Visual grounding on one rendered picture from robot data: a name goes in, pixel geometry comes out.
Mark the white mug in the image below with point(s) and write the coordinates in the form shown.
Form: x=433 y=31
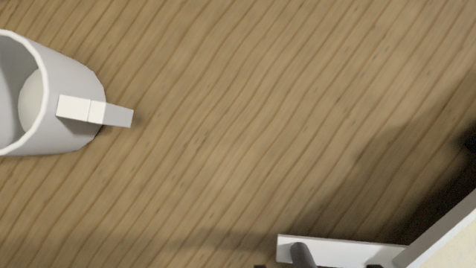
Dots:
x=66 y=85

